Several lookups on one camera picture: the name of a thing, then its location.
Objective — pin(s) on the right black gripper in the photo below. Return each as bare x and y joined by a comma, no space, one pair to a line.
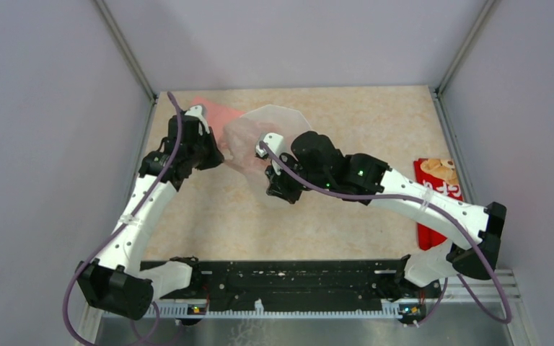
278,187

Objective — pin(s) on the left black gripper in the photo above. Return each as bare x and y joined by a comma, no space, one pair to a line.
214,159

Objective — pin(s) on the white octagonal trash bin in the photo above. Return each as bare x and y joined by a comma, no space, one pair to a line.
290,124

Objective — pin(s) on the translucent pink trash bag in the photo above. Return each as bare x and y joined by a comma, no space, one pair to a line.
238,146

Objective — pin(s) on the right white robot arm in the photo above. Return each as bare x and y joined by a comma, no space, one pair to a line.
473,232

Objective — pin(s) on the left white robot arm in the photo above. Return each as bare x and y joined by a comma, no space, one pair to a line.
114,280

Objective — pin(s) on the red snack package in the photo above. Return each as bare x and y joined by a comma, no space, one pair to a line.
439,175

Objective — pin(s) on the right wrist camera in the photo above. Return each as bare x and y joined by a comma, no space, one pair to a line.
270,146

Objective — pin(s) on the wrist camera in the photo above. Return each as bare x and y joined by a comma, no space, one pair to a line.
270,146
199,112

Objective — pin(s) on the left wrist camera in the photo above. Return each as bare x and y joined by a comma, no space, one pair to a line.
199,112

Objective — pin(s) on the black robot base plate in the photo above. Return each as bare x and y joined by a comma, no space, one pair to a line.
307,286

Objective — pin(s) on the left aluminium frame post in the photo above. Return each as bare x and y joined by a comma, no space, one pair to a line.
124,48

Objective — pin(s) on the aluminium frame post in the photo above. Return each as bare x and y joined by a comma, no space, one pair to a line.
124,48
470,39

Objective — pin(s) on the aluminium front rail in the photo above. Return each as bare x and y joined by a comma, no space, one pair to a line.
454,312

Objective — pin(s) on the right aluminium frame post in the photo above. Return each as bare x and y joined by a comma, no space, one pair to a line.
470,39

